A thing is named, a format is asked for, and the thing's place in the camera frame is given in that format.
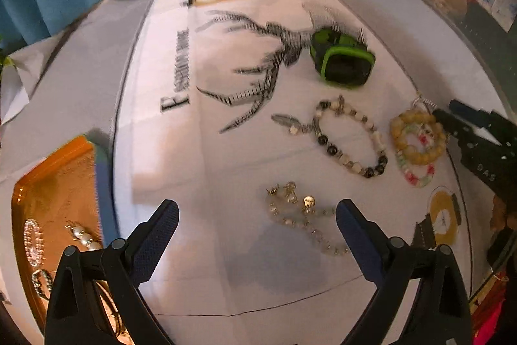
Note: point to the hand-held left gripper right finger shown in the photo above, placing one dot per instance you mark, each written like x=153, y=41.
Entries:
x=357, y=240

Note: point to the golden metal tray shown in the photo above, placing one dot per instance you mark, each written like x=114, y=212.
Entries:
x=60, y=187

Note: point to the red cloth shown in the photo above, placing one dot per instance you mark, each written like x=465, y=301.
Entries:
x=492, y=312

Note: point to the green smart watch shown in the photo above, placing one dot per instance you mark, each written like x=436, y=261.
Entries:
x=343, y=66

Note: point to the thin gold bangle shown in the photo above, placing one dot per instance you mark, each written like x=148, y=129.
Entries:
x=117, y=322

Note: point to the grey tablecloth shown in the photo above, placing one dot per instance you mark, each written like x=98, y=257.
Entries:
x=80, y=86

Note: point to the white printed tablecloth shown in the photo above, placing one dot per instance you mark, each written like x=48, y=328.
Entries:
x=226, y=151

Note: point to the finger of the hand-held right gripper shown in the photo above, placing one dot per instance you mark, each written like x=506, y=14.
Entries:
x=484, y=163
x=464, y=108

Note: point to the rhinestone bangle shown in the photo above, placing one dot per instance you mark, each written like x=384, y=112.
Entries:
x=27, y=244

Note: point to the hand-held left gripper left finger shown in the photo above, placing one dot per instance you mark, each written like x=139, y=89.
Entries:
x=157, y=236

